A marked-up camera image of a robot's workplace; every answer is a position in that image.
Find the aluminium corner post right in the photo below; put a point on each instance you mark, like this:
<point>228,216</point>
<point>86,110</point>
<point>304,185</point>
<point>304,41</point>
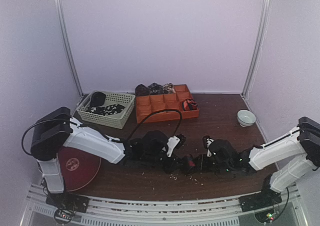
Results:
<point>263,22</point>

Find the black rolled tie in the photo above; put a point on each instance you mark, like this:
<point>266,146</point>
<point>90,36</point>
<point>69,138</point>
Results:
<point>97,99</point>

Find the aluminium corner post left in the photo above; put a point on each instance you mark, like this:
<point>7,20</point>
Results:
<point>67,46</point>

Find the red navy striped tie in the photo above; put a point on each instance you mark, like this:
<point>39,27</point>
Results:
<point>188,165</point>

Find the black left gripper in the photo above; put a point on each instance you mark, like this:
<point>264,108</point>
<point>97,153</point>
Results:
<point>171,168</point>

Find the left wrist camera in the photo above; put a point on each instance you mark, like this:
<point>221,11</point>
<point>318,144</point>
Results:
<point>156,142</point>

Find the orange wooden divider tray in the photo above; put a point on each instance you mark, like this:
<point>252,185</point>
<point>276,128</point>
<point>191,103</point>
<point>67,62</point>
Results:
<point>168,107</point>

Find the brown patterned rolled tie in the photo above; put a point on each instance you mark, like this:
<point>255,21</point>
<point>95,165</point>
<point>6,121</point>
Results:
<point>142,90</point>

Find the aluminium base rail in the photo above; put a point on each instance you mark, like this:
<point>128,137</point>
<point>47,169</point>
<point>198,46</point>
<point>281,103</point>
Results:
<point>216,211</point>

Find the white ceramic bowl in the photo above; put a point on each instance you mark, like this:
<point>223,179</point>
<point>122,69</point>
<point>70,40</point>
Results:
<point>246,118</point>

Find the black white floral tie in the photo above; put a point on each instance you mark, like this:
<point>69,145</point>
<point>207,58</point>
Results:
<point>106,110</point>

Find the round red tray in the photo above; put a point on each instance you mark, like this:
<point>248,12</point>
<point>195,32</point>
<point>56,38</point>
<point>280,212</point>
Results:
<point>78,167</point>

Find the aluminium corner post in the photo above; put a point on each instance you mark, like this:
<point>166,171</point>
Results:
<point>67,46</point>
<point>263,22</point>

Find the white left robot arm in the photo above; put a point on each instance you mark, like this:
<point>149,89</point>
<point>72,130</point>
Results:
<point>59,130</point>

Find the beige patterned rolled tie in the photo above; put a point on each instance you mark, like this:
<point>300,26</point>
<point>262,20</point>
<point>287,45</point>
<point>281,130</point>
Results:
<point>168,88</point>

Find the orange navy rolled tie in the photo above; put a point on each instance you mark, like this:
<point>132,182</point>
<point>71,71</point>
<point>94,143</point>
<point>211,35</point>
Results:
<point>189,105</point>

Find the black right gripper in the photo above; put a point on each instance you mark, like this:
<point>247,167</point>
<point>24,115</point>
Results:
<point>202,161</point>

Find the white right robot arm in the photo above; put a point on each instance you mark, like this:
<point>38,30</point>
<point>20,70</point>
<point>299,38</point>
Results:
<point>301,145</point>

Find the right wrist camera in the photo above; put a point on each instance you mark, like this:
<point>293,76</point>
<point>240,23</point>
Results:
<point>219,150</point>

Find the pale green plastic basket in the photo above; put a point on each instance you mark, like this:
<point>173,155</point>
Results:
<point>115,121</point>

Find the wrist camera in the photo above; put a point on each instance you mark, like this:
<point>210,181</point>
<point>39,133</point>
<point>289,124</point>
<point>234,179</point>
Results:
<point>156,142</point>
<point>219,150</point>

